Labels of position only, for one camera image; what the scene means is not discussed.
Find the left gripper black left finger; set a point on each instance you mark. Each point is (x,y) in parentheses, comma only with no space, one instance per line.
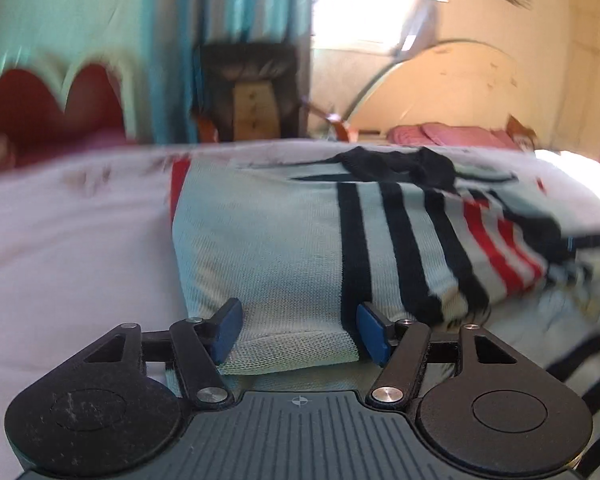
(113,369)

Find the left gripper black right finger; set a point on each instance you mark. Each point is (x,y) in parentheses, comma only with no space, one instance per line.
(403,350)

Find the striped knit sweater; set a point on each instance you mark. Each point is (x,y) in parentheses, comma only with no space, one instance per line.
(442,238)

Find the pink floral bed quilt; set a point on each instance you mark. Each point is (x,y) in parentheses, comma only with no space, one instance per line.
(85,245)

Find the wooden drawer nightstand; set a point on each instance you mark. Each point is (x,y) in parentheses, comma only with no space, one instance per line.
(255,112)

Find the cream arched headboard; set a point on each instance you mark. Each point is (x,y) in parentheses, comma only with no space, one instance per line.
(459,83)

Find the dark leather armchair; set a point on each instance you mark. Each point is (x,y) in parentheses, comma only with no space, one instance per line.
(218,67)

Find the red heart-shaped headboard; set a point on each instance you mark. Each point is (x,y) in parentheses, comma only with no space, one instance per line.
(43,101)

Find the blue window curtain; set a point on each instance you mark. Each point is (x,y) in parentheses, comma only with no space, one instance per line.
(173,30)

